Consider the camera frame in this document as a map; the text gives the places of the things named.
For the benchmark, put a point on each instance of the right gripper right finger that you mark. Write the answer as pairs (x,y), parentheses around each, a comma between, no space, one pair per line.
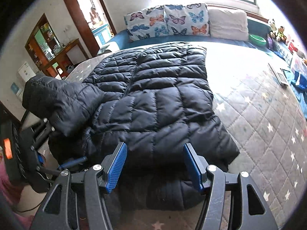
(248,208)

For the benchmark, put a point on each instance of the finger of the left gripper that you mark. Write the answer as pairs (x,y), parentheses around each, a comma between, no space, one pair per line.
(71,163)

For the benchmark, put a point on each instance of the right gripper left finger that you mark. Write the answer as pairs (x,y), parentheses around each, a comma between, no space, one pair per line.
(59,208)

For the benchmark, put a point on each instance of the black puffer jacket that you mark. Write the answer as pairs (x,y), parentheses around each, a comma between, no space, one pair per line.
(155,100)

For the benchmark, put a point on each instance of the pink fleece clothing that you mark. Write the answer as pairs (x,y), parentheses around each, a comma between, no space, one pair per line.
(12,196)

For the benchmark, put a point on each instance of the wooden display cabinet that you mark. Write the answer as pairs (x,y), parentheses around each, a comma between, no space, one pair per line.
(50,56)

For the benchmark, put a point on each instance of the left butterfly pillow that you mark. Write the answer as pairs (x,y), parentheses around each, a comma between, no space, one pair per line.
(146,23)

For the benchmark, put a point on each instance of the butterfly pillow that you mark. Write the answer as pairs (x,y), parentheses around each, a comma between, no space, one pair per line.
(187,20)
(146,23)

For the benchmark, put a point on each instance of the red toy box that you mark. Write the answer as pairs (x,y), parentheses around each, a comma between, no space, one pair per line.
(292,48)

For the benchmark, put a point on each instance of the green plastic bowl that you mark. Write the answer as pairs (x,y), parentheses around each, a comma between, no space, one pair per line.
(257,40)

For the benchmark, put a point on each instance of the right butterfly pillow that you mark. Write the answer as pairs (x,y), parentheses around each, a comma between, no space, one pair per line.
(187,20)

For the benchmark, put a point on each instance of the brown plush toy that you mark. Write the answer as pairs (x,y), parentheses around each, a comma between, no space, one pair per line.
(280,37)

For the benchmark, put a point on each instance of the plain white pillow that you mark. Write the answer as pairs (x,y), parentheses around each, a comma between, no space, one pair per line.
(228,24)

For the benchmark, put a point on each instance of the panda plush toy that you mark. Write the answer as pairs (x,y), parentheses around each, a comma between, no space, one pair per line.
(273,30)

